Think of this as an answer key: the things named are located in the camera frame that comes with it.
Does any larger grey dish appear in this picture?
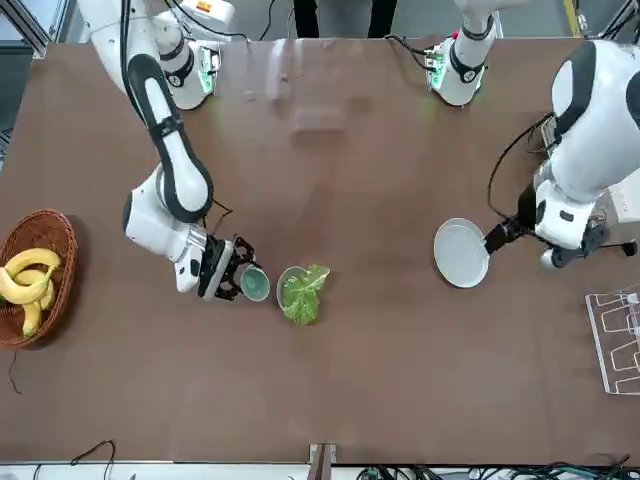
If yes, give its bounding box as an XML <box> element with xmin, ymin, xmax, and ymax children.
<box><xmin>432</xmin><ymin>217</ymin><xmax>491</xmax><ymax>290</ymax></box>

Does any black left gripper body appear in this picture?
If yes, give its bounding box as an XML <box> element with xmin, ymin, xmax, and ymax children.
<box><xmin>549</xmin><ymin>222</ymin><xmax>612</xmax><ymax>269</ymax></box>

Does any person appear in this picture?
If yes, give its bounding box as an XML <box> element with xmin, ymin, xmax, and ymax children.
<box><xmin>293</xmin><ymin>0</ymin><xmax>399</xmax><ymax>40</ymax></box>

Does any black arm base cable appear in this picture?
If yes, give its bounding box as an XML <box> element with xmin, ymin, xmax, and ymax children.
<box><xmin>383</xmin><ymin>33</ymin><xmax>432</xmax><ymax>69</ymax></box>

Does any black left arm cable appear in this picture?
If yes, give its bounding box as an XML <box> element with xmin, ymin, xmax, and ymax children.
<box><xmin>487</xmin><ymin>113</ymin><xmax>556</xmax><ymax>222</ymax></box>

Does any grey metal bracket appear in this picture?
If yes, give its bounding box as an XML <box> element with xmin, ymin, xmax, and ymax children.
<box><xmin>308</xmin><ymin>442</ymin><xmax>338</xmax><ymax>480</ymax></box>

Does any yellow banana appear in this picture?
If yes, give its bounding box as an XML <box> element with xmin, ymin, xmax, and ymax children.
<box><xmin>3</xmin><ymin>248</ymin><xmax>63</xmax><ymax>281</ymax></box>
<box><xmin>0</xmin><ymin>268</ymin><xmax>55</xmax><ymax>305</ymax></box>
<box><xmin>22</xmin><ymin>292</ymin><xmax>55</xmax><ymax>338</ymax></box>
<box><xmin>14</xmin><ymin>269</ymin><xmax>51</xmax><ymax>288</ymax></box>

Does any white toaster oven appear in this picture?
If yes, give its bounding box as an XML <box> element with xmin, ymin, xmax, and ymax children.
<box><xmin>594</xmin><ymin>184</ymin><xmax>640</xmax><ymax>249</ymax></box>

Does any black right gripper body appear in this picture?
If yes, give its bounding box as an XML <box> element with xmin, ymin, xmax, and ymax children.
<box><xmin>197</xmin><ymin>234</ymin><xmax>236</xmax><ymax>301</ymax></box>

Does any smaller grey dish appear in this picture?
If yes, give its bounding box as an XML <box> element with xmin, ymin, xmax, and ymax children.
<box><xmin>275</xmin><ymin>265</ymin><xmax>312</xmax><ymax>314</ymax></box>

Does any green cup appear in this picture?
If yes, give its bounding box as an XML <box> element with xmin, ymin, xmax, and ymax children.
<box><xmin>239</xmin><ymin>264</ymin><xmax>272</xmax><ymax>304</ymax></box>

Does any aluminium frame post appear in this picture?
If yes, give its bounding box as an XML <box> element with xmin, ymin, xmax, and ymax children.
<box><xmin>0</xmin><ymin>0</ymin><xmax>69</xmax><ymax>49</ymax></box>
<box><xmin>597</xmin><ymin>0</ymin><xmax>640</xmax><ymax>41</ymax></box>

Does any black cable bundle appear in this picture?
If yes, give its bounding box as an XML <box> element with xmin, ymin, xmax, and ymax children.
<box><xmin>359</xmin><ymin>453</ymin><xmax>640</xmax><ymax>480</ymax></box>

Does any brown wicker basket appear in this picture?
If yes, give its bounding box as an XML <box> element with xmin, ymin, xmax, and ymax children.
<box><xmin>0</xmin><ymin>208</ymin><xmax>79</xmax><ymax>350</ymax></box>

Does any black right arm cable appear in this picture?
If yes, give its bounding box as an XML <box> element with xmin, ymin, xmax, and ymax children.
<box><xmin>207</xmin><ymin>198</ymin><xmax>235</xmax><ymax>236</ymax></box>

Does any green lettuce leaf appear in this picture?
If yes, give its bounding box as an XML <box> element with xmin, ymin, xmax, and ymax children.
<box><xmin>280</xmin><ymin>263</ymin><xmax>332</xmax><ymax>327</ymax></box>

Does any thin black thread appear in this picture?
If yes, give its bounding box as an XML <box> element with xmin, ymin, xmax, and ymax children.
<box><xmin>7</xmin><ymin>351</ymin><xmax>24</xmax><ymax>396</ymax></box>

